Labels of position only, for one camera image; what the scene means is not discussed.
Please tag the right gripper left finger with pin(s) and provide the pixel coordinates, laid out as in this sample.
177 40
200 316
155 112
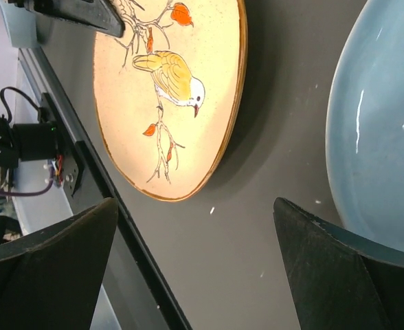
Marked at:
50 279

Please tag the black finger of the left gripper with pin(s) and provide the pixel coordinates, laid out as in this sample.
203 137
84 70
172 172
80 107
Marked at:
99 15

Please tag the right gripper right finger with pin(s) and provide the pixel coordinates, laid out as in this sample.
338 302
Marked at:
338 279

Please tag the beige bird plate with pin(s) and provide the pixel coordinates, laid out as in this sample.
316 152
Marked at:
167 91

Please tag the white blue leaf plate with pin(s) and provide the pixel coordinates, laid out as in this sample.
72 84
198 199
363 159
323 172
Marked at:
365 126

